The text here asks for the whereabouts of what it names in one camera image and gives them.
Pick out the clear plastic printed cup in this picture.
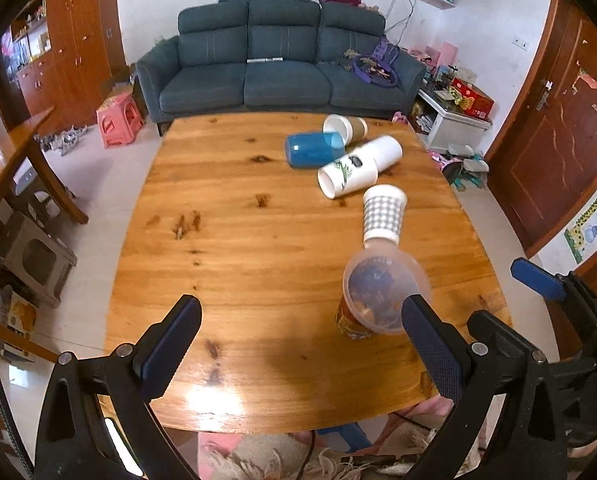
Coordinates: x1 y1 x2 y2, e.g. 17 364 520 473
337 247 432 339

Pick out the checkered paper cup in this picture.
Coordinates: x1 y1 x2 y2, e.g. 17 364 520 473
363 184 407 248

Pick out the white bamboo print paper cup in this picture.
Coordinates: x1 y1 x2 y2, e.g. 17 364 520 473
317 136 404 200

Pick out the brown sleeve paper cup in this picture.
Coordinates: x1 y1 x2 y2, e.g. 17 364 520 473
323 114 368 146

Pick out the blue plastic cup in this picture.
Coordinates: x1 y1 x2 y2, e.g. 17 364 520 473
284 132 345 169

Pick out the brown wooden door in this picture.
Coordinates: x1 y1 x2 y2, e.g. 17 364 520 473
486 0 597 256

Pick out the grey plastic stool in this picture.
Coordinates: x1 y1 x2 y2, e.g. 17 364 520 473
0 211 77 309

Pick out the red gift box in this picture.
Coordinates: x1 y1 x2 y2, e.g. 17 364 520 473
448 78 494 119

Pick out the white low cabinet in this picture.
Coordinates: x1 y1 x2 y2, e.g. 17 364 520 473
408 87 492 152

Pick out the wooden side table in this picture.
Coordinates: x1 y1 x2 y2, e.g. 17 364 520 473
0 106 89 224

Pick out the purple bag on sofa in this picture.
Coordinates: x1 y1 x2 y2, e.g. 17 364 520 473
353 37 401 88

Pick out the pink plastic stool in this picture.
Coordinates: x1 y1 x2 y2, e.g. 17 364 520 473
97 91 144 148

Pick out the dark blue sofa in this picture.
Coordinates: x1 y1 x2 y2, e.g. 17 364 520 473
136 0 425 128

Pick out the wooden wardrobe cabinet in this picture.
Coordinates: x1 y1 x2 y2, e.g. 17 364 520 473
11 0 126 134

